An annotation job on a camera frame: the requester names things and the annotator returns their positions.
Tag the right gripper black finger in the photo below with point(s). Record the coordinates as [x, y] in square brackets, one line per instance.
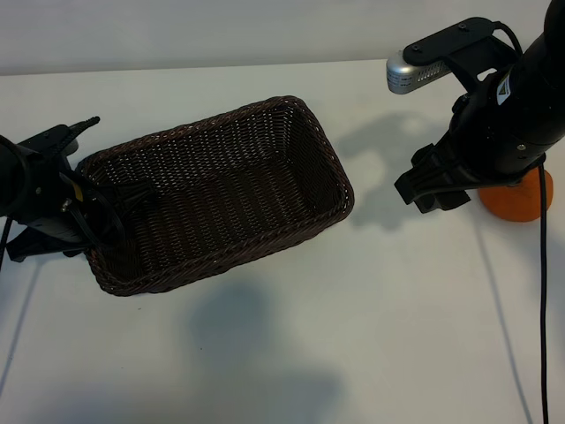
[428, 176]
[430, 192]

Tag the orange fruit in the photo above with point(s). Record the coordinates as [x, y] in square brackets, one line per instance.
[512, 203]

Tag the dark brown wicker basket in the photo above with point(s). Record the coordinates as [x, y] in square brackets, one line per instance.
[229, 199]

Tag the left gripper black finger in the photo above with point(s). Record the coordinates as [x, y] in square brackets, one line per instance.
[132, 204]
[132, 191]

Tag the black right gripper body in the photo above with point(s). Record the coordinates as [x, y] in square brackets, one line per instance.
[494, 141]

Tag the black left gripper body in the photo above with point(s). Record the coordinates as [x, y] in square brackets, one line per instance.
[53, 212]

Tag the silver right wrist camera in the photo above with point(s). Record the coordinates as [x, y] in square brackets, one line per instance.
[399, 77]

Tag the black left camera mount bracket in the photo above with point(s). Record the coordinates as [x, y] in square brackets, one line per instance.
[48, 139]

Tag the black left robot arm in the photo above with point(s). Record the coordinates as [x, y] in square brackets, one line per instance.
[9, 176]

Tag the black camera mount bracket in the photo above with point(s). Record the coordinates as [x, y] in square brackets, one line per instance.
[48, 139]
[446, 40]

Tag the black right camera mount bracket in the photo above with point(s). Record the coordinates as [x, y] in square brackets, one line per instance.
[446, 40]

